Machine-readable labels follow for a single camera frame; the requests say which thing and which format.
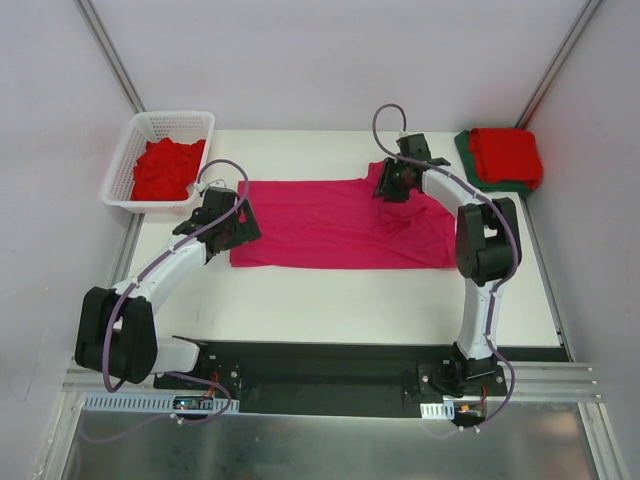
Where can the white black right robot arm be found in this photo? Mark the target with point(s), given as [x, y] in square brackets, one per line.
[487, 249]

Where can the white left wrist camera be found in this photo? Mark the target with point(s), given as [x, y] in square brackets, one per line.
[201, 187]

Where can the pink t shirt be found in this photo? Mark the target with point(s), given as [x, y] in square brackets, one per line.
[341, 225]

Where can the right white slotted cable duct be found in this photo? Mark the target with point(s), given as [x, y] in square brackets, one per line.
[438, 411]

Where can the left white slotted cable duct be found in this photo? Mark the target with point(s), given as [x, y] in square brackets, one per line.
[158, 403]

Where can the folded green t shirt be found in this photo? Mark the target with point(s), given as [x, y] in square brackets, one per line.
[462, 142]

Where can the folded red t shirt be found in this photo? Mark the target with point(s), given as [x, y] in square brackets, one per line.
[506, 154]

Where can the crumpled red t shirt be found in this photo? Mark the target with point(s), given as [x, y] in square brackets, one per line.
[165, 170]

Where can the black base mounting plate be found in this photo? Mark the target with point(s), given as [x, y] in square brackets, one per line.
[387, 381]

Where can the white plastic laundry basket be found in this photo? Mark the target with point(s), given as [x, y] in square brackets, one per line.
[181, 126]

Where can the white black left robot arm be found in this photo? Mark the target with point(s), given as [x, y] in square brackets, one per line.
[117, 333]

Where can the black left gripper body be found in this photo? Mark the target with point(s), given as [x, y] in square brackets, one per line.
[232, 229]

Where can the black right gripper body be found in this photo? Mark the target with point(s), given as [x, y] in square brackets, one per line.
[387, 181]

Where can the white slotted cable duct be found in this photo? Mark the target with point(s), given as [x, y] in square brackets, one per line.
[158, 403]
[438, 411]

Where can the aluminium frame rail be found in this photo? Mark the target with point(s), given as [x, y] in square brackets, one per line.
[554, 382]

